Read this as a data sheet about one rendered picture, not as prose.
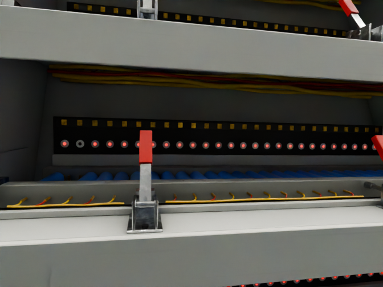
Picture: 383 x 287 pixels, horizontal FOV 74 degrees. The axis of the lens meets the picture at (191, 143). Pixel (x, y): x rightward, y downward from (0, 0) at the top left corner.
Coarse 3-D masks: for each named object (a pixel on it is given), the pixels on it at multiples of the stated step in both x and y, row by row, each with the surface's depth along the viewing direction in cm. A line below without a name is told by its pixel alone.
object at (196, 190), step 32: (0, 192) 24; (32, 192) 25; (64, 192) 25; (96, 192) 26; (128, 192) 26; (160, 192) 27; (192, 192) 27; (224, 192) 28; (256, 192) 29; (288, 192) 29; (320, 192) 30; (352, 192) 31
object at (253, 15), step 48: (96, 0) 48; (192, 0) 51; (240, 0) 54; (48, 96) 41; (96, 96) 42; (144, 96) 44; (192, 96) 45; (240, 96) 47; (288, 96) 49; (336, 96) 51; (48, 144) 39
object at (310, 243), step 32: (0, 160) 28; (64, 160) 36; (96, 160) 36; (128, 160) 37; (160, 160) 38; (192, 160) 39; (224, 160) 40; (256, 160) 41; (288, 160) 42; (320, 160) 43; (352, 160) 44; (0, 224) 21; (32, 224) 21; (64, 224) 21; (96, 224) 21; (192, 224) 22; (224, 224) 22; (256, 224) 22; (288, 224) 22; (320, 224) 23; (352, 224) 23; (0, 256) 17; (32, 256) 18; (64, 256) 18; (96, 256) 19; (128, 256) 19; (160, 256) 19; (192, 256) 20; (224, 256) 20; (256, 256) 21; (288, 256) 21; (320, 256) 22; (352, 256) 23
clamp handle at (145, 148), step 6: (144, 132) 25; (150, 132) 25; (144, 138) 24; (150, 138) 24; (144, 144) 24; (150, 144) 24; (144, 150) 24; (150, 150) 24; (144, 156) 23; (150, 156) 23; (144, 162) 23; (150, 162) 23; (144, 168) 23; (150, 168) 23; (144, 174) 23; (150, 174) 23; (144, 180) 22; (150, 180) 22; (144, 186) 22; (150, 186) 22; (144, 192) 22; (150, 192) 22; (144, 198) 21; (150, 198) 22
